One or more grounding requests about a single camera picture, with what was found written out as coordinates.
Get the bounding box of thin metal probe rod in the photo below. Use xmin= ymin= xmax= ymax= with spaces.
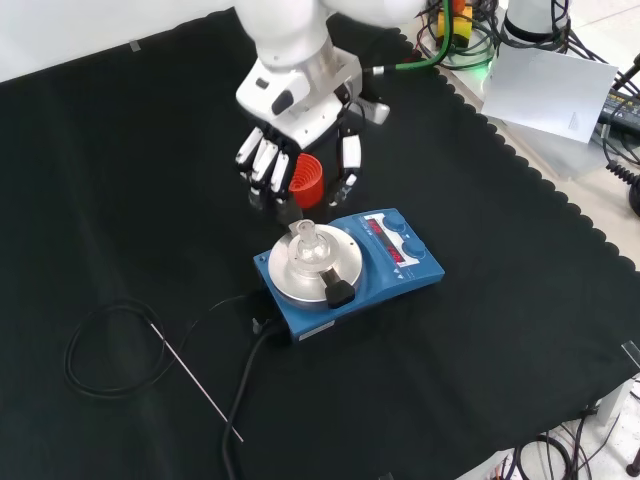
xmin=149 ymin=322 xmax=245 ymax=443

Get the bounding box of blue base heater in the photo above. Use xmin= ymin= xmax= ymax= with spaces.
xmin=252 ymin=207 xmax=446 ymax=345

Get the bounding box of red ribbed cup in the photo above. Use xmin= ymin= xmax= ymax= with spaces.
xmin=288 ymin=153 xmax=325 ymax=210

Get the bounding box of green cable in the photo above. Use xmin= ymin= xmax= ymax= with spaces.
xmin=368 ymin=0 xmax=496 ymax=77

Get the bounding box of clear round-bottom flask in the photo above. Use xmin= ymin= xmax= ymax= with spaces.
xmin=290 ymin=219 xmax=332 ymax=275

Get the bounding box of black power adapter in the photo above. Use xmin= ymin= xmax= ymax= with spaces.
xmin=598 ymin=85 xmax=640 ymax=128

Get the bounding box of black coiled probe cable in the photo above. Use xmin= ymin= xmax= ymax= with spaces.
xmin=63 ymin=294 xmax=251 ymax=399

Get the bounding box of black cloth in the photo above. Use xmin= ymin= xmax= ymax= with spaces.
xmin=0 ymin=6 xmax=640 ymax=480

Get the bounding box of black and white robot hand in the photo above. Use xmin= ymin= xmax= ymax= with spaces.
xmin=233 ymin=38 xmax=392 ymax=213

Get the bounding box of yellow stop button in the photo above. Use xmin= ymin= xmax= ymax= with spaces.
xmin=436 ymin=0 xmax=474 ymax=47

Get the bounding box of pale board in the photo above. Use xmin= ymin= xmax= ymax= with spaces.
xmin=480 ymin=45 xmax=620 ymax=146

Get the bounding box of black coiled cord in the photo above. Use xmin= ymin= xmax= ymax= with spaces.
xmin=605 ymin=160 xmax=640 ymax=217

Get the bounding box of black heater power cable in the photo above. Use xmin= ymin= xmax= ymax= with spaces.
xmin=221 ymin=317 xmax=289 ymax=480

